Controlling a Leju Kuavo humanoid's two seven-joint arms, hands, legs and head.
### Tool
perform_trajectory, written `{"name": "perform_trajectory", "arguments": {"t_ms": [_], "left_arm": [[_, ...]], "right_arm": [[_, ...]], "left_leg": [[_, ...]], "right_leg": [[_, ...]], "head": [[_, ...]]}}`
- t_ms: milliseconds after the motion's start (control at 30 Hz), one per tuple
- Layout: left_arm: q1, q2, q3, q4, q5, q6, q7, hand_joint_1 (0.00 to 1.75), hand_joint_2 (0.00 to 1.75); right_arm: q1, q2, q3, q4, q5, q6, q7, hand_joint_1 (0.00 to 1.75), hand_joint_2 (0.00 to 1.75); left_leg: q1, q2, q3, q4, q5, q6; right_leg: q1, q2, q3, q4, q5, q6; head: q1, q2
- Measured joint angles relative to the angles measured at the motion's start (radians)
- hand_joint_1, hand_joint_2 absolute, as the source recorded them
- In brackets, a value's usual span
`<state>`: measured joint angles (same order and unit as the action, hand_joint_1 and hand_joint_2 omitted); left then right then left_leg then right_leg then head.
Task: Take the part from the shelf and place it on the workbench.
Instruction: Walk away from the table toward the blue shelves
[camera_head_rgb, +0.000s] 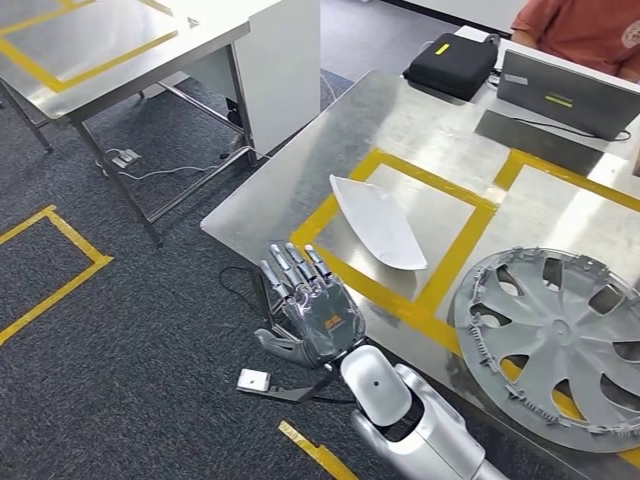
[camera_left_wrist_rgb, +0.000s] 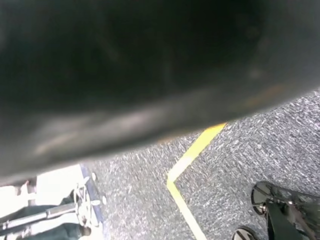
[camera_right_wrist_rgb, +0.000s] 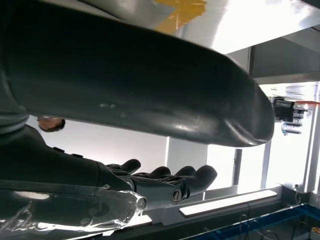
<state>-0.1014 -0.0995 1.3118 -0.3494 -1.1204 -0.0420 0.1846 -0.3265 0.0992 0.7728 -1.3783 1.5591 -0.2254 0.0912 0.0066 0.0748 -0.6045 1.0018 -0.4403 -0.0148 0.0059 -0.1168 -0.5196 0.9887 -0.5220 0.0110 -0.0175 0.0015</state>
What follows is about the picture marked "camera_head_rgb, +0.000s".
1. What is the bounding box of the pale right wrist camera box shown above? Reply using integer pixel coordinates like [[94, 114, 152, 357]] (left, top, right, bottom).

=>
[[235, 368, 272, 396]]

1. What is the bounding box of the white power strip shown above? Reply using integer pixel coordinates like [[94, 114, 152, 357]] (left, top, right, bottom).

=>
[[110, 148, 142, 170]]

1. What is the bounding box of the black zip case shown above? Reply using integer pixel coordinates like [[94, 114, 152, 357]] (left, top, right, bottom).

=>
[[402, 31, 501, 103]]

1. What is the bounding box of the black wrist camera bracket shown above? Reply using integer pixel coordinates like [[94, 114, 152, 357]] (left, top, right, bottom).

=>
[[260, 370, 341, 405]]

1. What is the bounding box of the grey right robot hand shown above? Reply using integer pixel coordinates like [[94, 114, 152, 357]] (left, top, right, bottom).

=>
[[254, 242, 367, 371]]

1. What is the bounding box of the grey plastic wheel hubcap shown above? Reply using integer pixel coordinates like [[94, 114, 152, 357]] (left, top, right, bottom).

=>
[[447, 246, 640, 455]]

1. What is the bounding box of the person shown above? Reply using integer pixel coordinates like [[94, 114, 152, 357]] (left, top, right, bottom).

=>
[[509, 0, 640, 84]]

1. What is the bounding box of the white cable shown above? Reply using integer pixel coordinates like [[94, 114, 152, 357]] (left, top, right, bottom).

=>
[[94, 146, 236, 183]]

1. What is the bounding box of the white cabinet panel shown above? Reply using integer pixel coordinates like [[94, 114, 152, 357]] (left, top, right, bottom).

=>
[[142, 0, 322, 164]]

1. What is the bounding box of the black laptop cable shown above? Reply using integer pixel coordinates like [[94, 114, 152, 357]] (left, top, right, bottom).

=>
[[509, 115, 633, 144]]

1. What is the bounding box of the white car mirror shell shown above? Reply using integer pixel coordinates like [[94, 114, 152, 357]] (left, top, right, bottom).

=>
[[328, 173, 429, 272]]

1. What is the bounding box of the grey laptop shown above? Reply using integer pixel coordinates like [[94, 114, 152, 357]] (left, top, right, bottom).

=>
[[496, 48, 632, 142]]

